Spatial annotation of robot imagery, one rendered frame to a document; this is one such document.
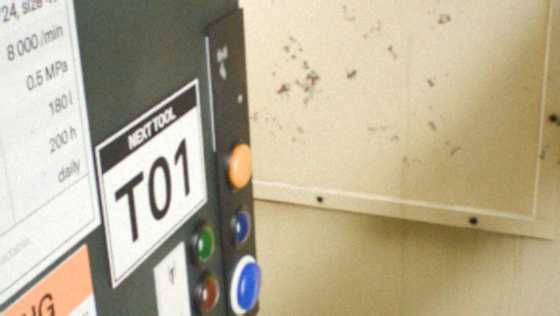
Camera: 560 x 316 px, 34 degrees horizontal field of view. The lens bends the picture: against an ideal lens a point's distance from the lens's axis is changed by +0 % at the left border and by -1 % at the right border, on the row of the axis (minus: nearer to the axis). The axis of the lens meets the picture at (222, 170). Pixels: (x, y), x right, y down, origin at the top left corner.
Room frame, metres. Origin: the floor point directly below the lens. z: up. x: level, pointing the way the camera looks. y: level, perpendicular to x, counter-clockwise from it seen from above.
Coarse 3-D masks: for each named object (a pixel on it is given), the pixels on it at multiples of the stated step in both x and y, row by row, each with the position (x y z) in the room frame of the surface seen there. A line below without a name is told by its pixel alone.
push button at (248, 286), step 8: (248, 264) 0.49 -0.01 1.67; (256, 264) 0.50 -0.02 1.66; (248, 272) 0.48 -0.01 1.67; (256, 272) 0.49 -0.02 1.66; (240, 280) 0.48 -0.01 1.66; (248, 280) 0.48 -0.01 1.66; (256, 280) 0.49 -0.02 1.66; (240, 288) 0.48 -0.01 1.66; (248, 288) 0.48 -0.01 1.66; (256, 288) 0.49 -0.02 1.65; (240, 296) 0.48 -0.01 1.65; (248, 296) 0.48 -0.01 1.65; (256, 296) 0.49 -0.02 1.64; (240, 304) 0.48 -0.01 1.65; (248, 304) 0.48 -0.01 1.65
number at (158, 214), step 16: (192, 128) 0.45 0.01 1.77; (160, 144) 0.42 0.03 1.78; (176, 144) 0.43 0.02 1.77; (192, 144) 0.45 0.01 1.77; (144, 160) 0.40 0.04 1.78; (160, 160) 0.42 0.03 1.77; (176, 160) 0.43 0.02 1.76; (192, 160) 0.45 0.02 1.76; (160, 176) 0.42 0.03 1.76; (176, 176) 0.43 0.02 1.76; (192, 176) 0.44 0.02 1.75; (160, 192) 0.41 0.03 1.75; (176, 192) 0.43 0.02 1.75; (192, 192) 0.44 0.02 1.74; (160, 208) 0.41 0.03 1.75; (176, 208) 0.43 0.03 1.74; (160, 224) 0.41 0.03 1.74
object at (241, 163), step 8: (240, 152) 0.49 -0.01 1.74; (248, 152) 0.49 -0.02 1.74; (232, 160) 0.48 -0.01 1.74; (240, 160) 0.48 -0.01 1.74; (248, 160) 0.49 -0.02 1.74; (232, 168) 0.48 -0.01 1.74; (240, 168) 0.48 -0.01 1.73; (248, 168) 0.49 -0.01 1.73; (232, 176) 0.48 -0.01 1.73; (240, 176) 0.48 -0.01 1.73; (248, 176) 0.49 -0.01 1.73; (232, 184) 0.48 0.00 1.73; (240, 184) 0.48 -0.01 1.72
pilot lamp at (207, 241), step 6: (204, 228) 0.45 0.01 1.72; (210, 228) 0.45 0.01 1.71; (204, 234) 0.44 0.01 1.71; (210, 234) 0.45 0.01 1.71; (204, 240) 0.44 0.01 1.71; (210, 240) 0.45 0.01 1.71; (198, 246) 0.44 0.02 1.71; (204, 246) 0.44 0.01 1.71; (210, 246) 0.45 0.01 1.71; (198, 252) 0.44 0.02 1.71; (204, 252) 0.44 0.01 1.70; (210, 252) 0.45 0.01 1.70; (204, 258) 0.44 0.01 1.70
